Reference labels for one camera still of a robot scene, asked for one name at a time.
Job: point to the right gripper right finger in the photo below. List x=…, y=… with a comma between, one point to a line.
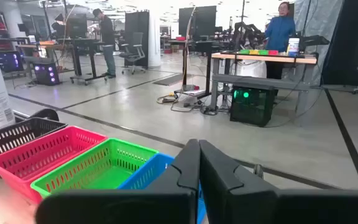
x=244, y=205

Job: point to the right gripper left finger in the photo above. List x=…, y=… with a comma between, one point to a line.
x=120, y=208

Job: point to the white wipes canister blue label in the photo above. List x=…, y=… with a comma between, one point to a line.
x=293, y=46

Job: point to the green plastic basket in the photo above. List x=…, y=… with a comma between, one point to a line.
x=104, y=174

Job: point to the small green bin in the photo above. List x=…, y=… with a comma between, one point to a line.
x=244, y=52
x=263, y=52

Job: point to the grey floor mat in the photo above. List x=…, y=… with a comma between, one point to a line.
x=172, y=79

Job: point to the red plastic basket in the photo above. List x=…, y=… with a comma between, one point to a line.
x=42, y=155

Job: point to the black partition panel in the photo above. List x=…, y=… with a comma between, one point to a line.
x=137, y=37

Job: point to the black rolling desk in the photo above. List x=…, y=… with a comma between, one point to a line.
x=73, y=40

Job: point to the wooden desk grey legs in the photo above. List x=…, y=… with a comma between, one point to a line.
x=259, y=58

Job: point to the green-lit computer tower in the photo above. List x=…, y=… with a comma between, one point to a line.
x=252, y=105

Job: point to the grey tarp curtain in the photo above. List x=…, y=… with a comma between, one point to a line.
x=319, y=18

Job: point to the blue plastic basket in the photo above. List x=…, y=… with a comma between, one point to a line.
x=149, y=174

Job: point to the black computer monitor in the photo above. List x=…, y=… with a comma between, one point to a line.
x=77, y=28

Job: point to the black plastic basket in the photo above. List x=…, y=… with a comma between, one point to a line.
x=11, y=137

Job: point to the purple-lit computer tower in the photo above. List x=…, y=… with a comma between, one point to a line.
x=47, y=74

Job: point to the person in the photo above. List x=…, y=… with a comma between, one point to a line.
x=107, y=40
x=279, y=31
x=59, y=28

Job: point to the small red bin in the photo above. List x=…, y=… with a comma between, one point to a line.
x=273, y=52

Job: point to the small yellow bin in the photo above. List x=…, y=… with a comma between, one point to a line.
x=254, y=52

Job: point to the black curtain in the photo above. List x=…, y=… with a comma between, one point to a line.
x=353, y=37

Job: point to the large black screen panel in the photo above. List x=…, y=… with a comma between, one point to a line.
x=197, y=20

